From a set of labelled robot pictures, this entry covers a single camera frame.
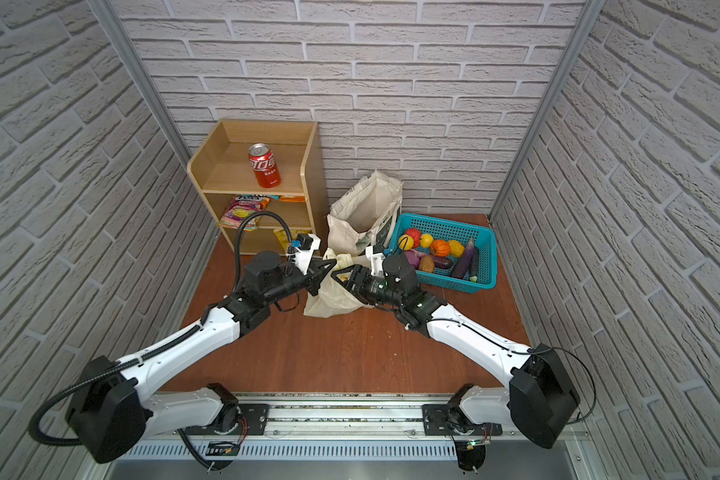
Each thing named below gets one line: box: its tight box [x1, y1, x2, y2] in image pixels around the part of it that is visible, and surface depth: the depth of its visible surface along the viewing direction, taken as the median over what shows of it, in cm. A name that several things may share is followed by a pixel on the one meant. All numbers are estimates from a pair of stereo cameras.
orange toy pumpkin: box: [430, 239, 451, 257], surface depth 105 cm
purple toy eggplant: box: [451, 237, 475, 279], surface depth 103 cm
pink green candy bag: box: [219, 194, 272, 232], surface depth 94 cm
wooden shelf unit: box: [187, 119, 328, 253], surface depth 92 cm
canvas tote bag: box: [326, 170, 403, 256], surface depth 97 cm
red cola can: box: [248, 143, 281, 189], surface depth 78 cm
